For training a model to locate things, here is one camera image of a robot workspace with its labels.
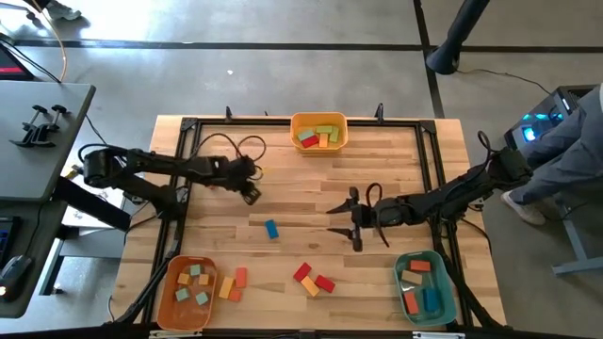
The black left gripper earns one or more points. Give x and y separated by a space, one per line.
235 172

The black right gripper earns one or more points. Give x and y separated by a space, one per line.
381 214

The blue rectangular block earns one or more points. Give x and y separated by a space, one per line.
271 229
431 300

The red rectangular block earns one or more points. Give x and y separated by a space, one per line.
310 141
325 283
302 271

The yellow-orange rectangular block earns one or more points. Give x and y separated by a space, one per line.
309 285

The teal rectangular block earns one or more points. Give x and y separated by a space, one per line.
305 134

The orange rectangular block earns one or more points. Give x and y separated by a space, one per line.
323 140

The orange-red rectangular block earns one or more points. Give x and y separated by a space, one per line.
241 277
419 265
411 302

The green rectangular block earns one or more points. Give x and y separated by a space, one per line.
324 129
334 135

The tan rectangular block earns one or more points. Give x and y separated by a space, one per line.
411 277

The small teal cube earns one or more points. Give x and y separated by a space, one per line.
202 298
195 269
182 295

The yellow rectangular block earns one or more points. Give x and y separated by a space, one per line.
227 287

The small yellow cube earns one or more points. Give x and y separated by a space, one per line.
203 279
184 279

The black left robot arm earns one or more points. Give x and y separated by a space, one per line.
155 162

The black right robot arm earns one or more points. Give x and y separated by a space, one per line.
452 192

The black clamp hook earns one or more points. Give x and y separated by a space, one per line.
228 114
379 112

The yellow plastic bin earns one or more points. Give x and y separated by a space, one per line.
296 122

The teal plastic bin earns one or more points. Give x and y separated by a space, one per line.
447 278

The orange plastic bin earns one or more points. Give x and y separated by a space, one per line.
188 315

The silver metal plate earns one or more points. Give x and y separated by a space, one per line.
174 334
438 335

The black desk beam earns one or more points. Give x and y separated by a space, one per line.
94 207

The white sheet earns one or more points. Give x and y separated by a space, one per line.
82 220

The yellow power plug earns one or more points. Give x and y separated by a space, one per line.
73 170

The black stand pole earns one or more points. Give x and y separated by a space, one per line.
454 35

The dark desk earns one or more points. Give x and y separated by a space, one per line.
37 235

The black lit computer tower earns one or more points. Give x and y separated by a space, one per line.
542 117

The grey side table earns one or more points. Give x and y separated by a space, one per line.
28 165

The person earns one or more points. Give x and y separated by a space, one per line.
570 150

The black keyboard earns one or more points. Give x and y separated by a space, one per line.
5 240

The black computer mouse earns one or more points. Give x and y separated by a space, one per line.
14 275

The black monitor red screen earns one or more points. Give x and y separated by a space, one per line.
11 70

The grey metal desk frame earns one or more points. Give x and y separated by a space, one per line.
572 245

